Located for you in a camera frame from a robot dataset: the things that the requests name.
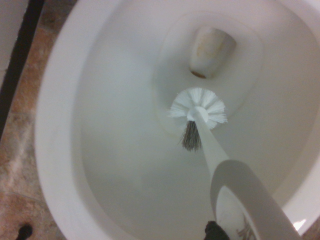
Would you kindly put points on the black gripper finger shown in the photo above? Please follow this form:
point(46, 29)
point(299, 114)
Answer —
point(216, 231)

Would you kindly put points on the white grey toilet brush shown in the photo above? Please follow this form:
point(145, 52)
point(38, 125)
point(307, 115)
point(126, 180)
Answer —
point(200, 115)

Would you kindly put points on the white toilet bowl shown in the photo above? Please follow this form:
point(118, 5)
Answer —
point(112, 100)

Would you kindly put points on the black rubber baseboard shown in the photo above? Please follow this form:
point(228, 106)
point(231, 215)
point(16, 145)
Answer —
point(25, 37)

